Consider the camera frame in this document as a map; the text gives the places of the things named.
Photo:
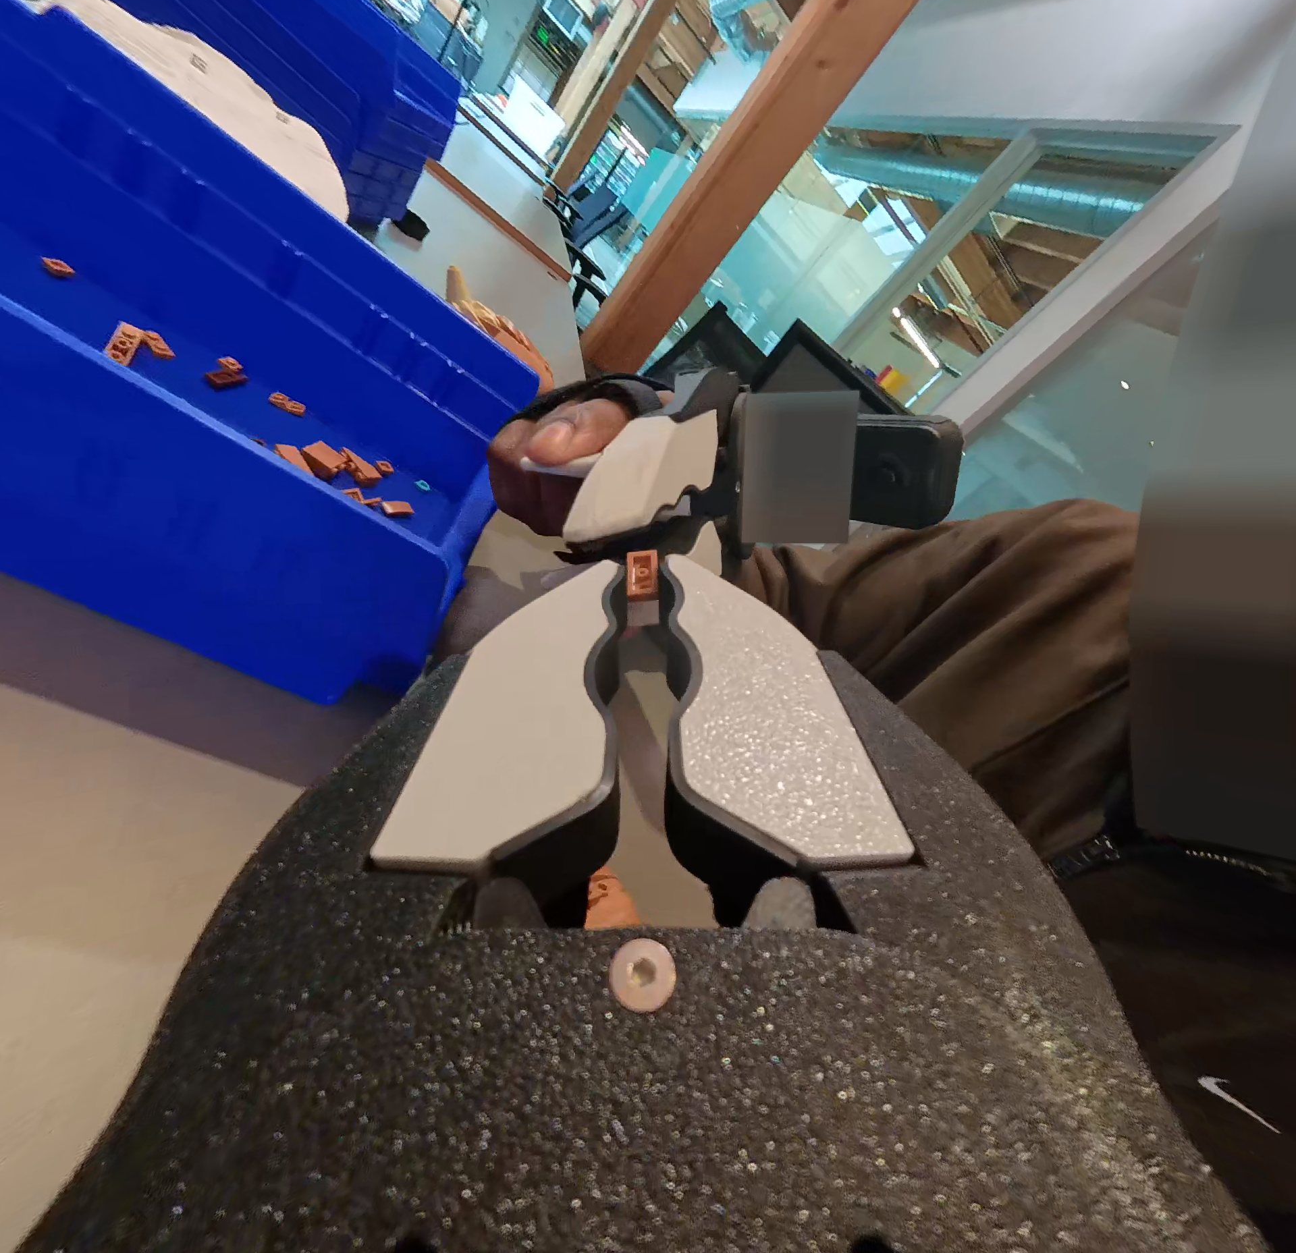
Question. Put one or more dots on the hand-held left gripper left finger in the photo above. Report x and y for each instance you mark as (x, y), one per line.
(496, 767)

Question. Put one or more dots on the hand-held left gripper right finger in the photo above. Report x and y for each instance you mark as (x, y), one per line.
(780, 767)

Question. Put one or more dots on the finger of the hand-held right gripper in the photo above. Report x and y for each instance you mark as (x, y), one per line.
(644, 474)

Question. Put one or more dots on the small brown stud brick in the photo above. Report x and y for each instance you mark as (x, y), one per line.
(642, 576)

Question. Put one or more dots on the pile of brown bricks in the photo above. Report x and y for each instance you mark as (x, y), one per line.
(323, 459)

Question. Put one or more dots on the blue plastic bin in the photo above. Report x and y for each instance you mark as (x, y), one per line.
(162, 485)

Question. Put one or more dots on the grey desk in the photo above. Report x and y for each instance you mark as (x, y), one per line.
(122, 868)

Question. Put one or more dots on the black computer monitor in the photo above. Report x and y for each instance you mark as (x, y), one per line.
(809, 362)

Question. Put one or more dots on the wooden ceiling beam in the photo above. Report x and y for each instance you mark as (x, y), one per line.
(769, 140)

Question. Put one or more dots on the stack of blue bins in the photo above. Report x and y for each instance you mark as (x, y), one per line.
(323, 60)

